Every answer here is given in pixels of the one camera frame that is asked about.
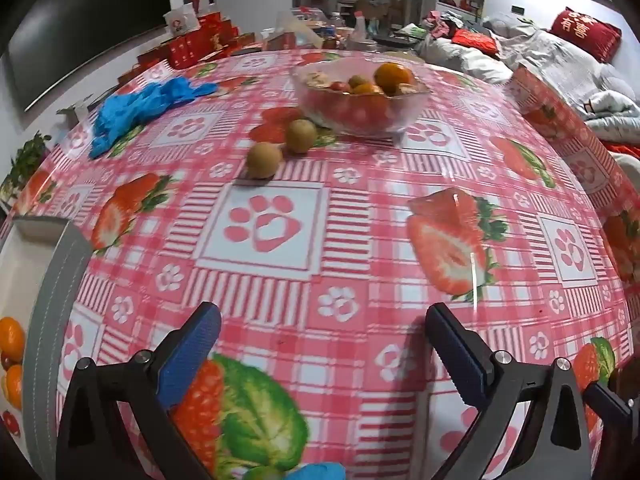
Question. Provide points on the small white cardboard box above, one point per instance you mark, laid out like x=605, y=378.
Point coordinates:
x=75, y=110

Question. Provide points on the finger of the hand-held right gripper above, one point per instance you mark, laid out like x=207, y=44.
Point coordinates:
x=607, y=406

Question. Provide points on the green potted plant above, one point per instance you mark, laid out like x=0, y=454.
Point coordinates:
x=25, y=160

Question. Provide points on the clear plastic bag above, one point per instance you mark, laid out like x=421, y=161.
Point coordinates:
x=295, y=27

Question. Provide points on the grey white bedding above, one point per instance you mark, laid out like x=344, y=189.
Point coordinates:
x=540, y=65

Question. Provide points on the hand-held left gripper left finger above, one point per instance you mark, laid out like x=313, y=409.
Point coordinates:
x=192, y=345

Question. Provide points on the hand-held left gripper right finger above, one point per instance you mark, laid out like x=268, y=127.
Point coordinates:
x=460, y=355

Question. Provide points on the grey rectangular tray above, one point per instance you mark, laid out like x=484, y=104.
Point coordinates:
x=45, y=300

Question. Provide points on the heap of cherry tomatoes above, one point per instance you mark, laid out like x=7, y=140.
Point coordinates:
x=350, y=110

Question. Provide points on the blue nitrile glove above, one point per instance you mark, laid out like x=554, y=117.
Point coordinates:
x=320, y=472

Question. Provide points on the red garment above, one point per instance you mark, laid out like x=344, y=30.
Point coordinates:
x=475, y=41

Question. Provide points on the black wall television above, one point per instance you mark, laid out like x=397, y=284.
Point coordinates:
x=85, y=20

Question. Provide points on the pink strawberry print tablecloth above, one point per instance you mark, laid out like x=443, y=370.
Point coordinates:
x=320, y=260

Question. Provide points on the brown walnut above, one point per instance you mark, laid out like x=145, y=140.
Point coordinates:
x=317, y=79

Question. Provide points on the red embroidered pillow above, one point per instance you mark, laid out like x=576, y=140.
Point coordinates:
x=585, y=35

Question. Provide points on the brown kiwifruit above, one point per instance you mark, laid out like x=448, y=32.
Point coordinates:
x=357, y=80
x=264, y=161
x=301, y=136

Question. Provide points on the orange tangerine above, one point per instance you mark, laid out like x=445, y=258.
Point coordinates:
x=15, y=386
x=11, y=339
x=367, y=89
x=395, y=77

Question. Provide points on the pile of blue nitrile gloves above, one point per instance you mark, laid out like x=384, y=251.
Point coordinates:
x=135, y=105

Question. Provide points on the white bag with red logo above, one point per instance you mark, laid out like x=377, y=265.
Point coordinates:
x=181, y=20

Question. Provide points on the row of red gift boxes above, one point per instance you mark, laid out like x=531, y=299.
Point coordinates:
x=195, y=42

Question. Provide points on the clear glass bowl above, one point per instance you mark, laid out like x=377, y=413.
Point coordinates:
x=360, y=105

